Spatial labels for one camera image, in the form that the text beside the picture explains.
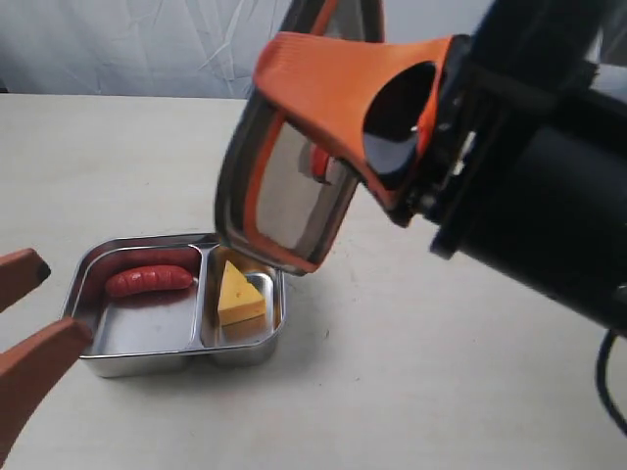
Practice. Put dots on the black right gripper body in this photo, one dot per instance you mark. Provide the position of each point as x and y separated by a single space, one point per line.
498 89

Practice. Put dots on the black and grey right robot arm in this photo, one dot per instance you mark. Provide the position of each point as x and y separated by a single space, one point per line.
556 221

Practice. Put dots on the red toy sausage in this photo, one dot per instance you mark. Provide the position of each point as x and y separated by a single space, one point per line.
150 278

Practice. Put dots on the blue-grey backdrop cloth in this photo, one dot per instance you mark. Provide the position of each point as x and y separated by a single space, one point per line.
211 48

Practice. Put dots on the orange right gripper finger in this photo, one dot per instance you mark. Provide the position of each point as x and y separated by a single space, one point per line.
372 105

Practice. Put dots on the yellow toy cheese wedge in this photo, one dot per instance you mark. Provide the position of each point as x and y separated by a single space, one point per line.
239 300

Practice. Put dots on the dark transparent lunch box lid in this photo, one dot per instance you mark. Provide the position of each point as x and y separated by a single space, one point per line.
280 199

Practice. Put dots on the steel two-compartment lunch box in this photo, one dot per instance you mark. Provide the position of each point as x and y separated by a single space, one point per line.
163 331

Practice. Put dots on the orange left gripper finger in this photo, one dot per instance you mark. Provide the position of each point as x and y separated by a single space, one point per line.
30 369
20 273

